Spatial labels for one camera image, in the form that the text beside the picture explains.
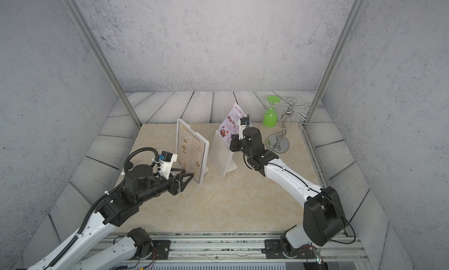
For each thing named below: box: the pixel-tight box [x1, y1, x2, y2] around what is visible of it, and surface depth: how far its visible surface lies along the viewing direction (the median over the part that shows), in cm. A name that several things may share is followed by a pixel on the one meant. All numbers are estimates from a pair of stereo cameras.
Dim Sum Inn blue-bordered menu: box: [177, 120, 206, 184], surface depth 85 cm
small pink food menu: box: [218, 101, 248, 147], surface depth 84 cm
